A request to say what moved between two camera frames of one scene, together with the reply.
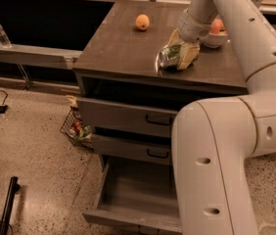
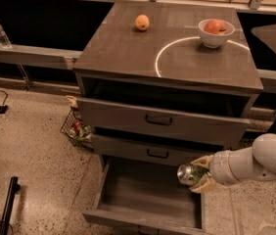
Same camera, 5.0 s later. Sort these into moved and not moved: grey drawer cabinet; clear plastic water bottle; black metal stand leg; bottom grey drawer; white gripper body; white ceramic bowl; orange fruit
Moved: white gripper body
Not moved: bottom grey drawer; black metal stand leg; clear plastic water bottle; grey drawer cabinet; white ceramic bowl; orange fruit
